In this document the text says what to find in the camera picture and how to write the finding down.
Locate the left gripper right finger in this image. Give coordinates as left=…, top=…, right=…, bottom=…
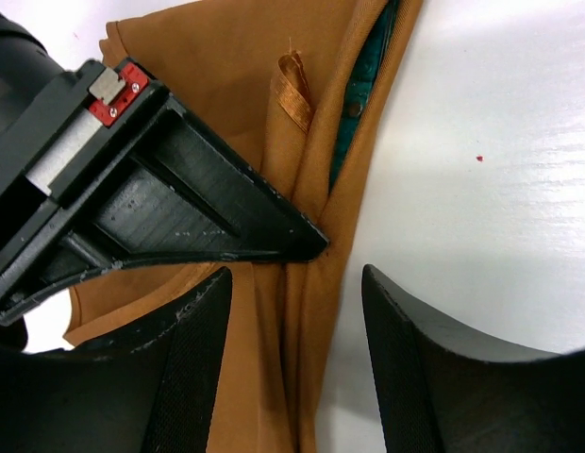
left=361, top=264, right=585, bottom=452

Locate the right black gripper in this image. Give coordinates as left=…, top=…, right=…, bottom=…
left=0, top=57, right=170, bottom=326

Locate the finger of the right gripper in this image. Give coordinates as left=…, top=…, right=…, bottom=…
left=42, top=95, right=328, bottom=290

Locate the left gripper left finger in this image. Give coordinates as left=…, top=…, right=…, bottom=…
left=0, top=268, right=232, bottom=452

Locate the brown satin napkin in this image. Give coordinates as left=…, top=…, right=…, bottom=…
left=60, top=0, right=425, bottom=453

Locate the green handled knife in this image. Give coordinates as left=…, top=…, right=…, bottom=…
left=329, top=1, right=400, bottom=190

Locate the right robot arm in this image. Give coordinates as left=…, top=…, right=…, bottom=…
left=0, top=12, right=327, bottom=326

